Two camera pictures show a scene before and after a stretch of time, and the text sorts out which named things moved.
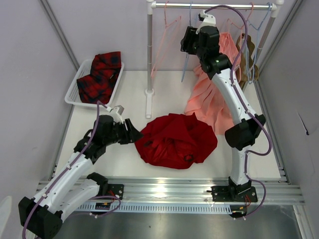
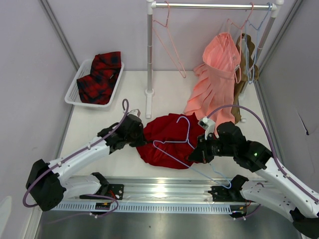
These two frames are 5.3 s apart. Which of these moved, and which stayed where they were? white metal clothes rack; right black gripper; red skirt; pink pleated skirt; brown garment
Moved: right black gripper
Stayed: white metal clothes rack; pink pleated skirt; brown garment; red skirt
